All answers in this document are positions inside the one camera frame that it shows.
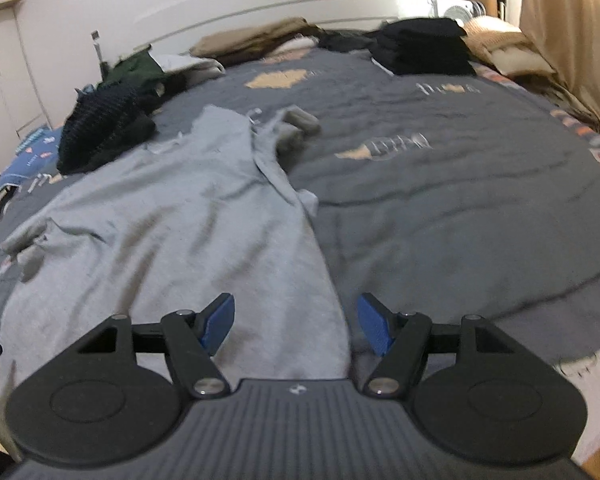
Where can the white wardrobe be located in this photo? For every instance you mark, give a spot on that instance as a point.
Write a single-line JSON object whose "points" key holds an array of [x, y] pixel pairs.
{"points": [[5, 100]]}

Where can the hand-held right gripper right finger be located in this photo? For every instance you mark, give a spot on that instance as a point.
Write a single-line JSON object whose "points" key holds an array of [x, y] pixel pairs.
{"points": [[375, 325]]}

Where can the dark green garment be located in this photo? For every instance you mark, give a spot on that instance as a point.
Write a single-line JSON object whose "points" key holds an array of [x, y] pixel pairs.
{"points": [[135, 70]]}

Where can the white fan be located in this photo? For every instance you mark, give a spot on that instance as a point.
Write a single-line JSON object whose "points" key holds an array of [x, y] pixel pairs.
{"points": [[455, 10]]}

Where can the grey t-shirt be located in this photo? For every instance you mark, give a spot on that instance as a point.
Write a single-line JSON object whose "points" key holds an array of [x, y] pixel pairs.
{"points": [[155, 220]]}

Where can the folded brown and beige clothes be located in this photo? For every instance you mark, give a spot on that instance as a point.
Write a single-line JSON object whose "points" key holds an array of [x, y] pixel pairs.
{"points": [[250, 40]]}

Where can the navy dotted garment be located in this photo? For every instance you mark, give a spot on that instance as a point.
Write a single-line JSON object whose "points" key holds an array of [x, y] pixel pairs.
{"points": [[95, 120]]}

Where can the white folded garment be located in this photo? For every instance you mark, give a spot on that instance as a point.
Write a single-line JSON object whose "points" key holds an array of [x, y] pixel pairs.
{"points": [[190, 66]]}

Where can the beige pink folded cloth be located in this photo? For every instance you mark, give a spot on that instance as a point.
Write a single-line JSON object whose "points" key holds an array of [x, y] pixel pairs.
{"points": [[295, 45]]}

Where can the white bed headboard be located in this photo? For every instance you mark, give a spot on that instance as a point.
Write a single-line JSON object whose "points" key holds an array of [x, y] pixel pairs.
{"points": [[280, 5]]}

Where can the pile of dark clothes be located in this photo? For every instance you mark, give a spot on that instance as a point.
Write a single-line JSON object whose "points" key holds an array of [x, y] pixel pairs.
{"points": [[342, 41]]}

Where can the stack of black folded clothes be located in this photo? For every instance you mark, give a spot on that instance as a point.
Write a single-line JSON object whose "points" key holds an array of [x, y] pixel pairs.
{"points": [[425, 47]]}

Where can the striped bed sheet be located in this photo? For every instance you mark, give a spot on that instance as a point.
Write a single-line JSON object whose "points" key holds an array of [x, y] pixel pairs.
{"points": [[580, 125]]}

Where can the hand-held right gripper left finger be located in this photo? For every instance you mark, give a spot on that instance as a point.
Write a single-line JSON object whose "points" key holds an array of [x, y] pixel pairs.
{"points": [[217, 322]]}

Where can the white printed bed sheet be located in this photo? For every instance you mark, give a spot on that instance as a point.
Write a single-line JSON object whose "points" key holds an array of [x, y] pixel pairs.
{"points": [[595, 410]]}

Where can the grey quilted fish-print blanket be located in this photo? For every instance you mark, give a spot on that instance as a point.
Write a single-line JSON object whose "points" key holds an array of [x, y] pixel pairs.
{"points": [[455, 200]]}

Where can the blue carrot-print pillow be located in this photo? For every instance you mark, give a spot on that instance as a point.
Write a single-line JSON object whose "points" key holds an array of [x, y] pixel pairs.
{"points": [[30, 157]]}

